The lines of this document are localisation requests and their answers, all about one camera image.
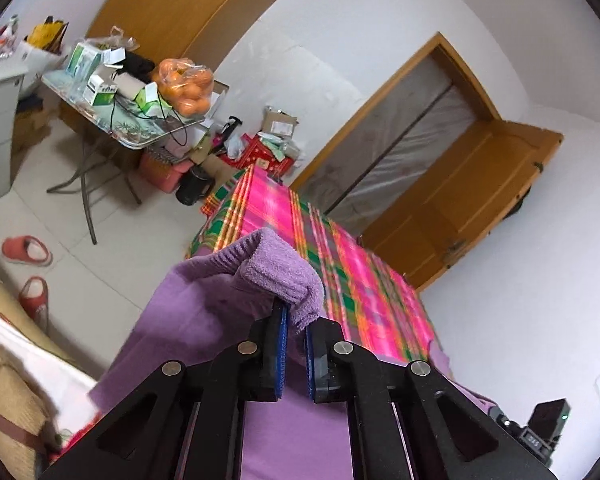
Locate black hand pump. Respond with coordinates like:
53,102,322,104
215,116,243,161

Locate folding table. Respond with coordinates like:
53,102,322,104
41,67,231,246

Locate yellow bag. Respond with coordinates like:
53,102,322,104
25,16,70,55

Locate wooden door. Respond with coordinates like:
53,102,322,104
362,120,565,291

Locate flat cardboard box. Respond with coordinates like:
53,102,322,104
12,95,53,156

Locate wooden door frame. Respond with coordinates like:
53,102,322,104
290,32,503,211

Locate red box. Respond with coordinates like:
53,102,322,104
237,132,296,178

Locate wooden wardrobe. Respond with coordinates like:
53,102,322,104
87,0,326,61

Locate black jug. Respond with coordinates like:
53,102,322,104
175,165,215,207

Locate bag of oranges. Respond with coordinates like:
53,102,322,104
152,57,216,117

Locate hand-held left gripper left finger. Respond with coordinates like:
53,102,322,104
40,300,288,480

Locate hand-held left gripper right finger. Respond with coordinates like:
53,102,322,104
304,317,556,480

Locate brown cardboard box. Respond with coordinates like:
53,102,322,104
260,105,301,138

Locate white cardboard box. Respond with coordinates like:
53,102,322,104
207,80,231,121

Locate red slipper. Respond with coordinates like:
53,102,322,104
19,276,50,326
1,236,54,267

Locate pink green plaid bed sheet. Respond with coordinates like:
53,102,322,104
186,164,453,376

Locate black pouch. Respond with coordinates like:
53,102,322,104
122,50,156,83

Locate woven brown bag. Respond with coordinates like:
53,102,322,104
0,332,63,480

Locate green white medicine box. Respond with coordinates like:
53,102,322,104
85,75,118,107
64,42,103,78

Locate pink plastic basket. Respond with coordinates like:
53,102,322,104
140,152,193,193

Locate clear plastic sheet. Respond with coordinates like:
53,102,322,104
305,50,478,236

